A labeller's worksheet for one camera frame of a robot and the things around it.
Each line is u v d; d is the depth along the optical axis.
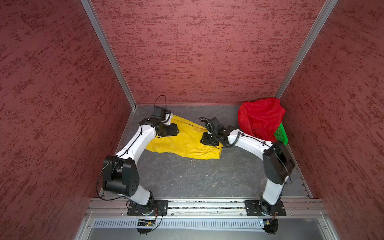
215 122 0.71
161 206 0.74
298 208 0.76
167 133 0.75
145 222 0.72
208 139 0.79
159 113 0.68
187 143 0.97
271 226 0.71
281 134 0.95
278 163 0.52
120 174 0.43
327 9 0.72
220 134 0.67
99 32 0.80
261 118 1.02
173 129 0.76
